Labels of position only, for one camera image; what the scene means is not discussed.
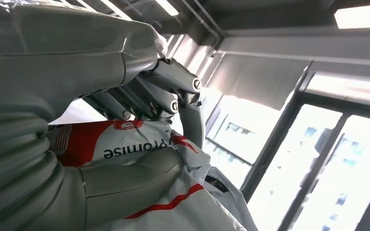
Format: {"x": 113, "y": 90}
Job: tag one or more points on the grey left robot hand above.
{"x": 60, "y": 63}

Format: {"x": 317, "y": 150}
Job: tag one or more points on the grey poly mailer red print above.
{"x": 124, "y": 143}

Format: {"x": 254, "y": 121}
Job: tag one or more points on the ceiling light panel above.
{"x": 167, "y": 7}
{"x": 362, "y": 16}
{"x": 114, "y": 9}

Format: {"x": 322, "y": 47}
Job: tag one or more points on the ceiling pipe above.
{"x": 204, "y": 22}

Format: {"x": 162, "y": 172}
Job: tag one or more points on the roller blind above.
{"x": 258, "y": 79}
{"x": 347, "y": 87}

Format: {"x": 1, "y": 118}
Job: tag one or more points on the dark window frame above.
{"x": 319, "y": 159}

